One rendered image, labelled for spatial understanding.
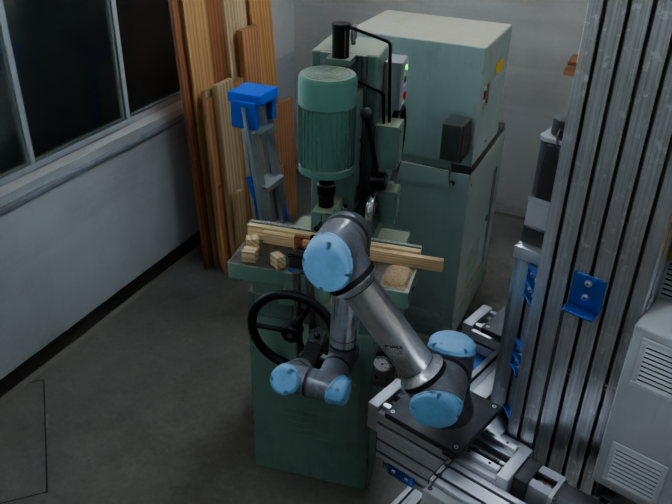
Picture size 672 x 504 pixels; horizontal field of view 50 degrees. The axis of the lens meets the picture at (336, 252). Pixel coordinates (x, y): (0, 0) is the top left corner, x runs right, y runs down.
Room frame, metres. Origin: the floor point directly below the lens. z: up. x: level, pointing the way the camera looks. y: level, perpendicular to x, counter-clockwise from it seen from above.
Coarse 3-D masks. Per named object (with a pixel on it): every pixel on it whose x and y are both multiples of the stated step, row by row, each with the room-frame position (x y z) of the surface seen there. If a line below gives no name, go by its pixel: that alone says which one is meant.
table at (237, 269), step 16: (240, 256) 2.04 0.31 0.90; (240, 272) 1.99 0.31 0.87; (256, 272) 1.98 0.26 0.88; (272, 272) 1.96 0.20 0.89; (384, 272) 1.96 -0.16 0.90; (416, 272) 1.98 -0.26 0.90; (384, 288) 1.87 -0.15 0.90; (288, 304) 1.85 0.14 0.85; (304, 304) 1.83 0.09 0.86; (400, 304) 1.85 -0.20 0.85
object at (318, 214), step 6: (336, 198) 2.15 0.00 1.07; (342, 198) 2.15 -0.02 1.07; (336, 204) 2.10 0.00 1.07; (342, 204) 2.15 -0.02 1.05; (312, 210) 2.06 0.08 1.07; (318, 210) 2.06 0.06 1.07; (324, 210) 2.06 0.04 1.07; (330, 210) 2.06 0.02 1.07; (336, 210) 2.08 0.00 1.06; (312, 216) 2.05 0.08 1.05; (318, 216) 2.04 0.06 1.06; (324, 216) 2.04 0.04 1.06; (312, 222) 2.05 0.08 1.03; (318, 222) 2.04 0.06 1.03; (324, 222) 2.04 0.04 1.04; (312, 228) 2.05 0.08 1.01
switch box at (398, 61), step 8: (392, 56) 2.38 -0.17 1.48; (400, 56) 2.38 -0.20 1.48; (384, 64) 2.32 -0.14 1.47; (392, 64) 2.31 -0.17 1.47; (400, 64) 2.31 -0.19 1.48; (384, 72) 2.32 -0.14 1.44; (392, 72) 2.31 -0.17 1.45; (400, 72) 2.31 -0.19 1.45; (384, 80) 2.32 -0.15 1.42; (392, 80) 2.31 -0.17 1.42; (400, 80) 2.31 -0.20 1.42; (384, 88) 2.32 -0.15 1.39; (392, 88) 2.31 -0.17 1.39; (400, 88) 2.31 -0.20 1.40; (392, 96) 2.31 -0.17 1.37; (400, 96) 2.31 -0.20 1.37; (392, 104) 2.31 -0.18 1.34; (400, 104) 2.31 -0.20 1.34
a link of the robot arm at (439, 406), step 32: (352, 224) 1.42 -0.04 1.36; (320, 256) 1.32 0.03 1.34; (352, 256) 1.33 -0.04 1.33; (352, 288) 1.30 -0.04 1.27; (384, 320) 1.30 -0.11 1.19; (384, 352) 1.31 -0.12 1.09; (416, 352) 1.29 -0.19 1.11; (416, 384) 1.26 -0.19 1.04; (448, 384) 1.26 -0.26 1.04; (416, 416) 1.24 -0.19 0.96; (448, 416) 1.22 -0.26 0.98
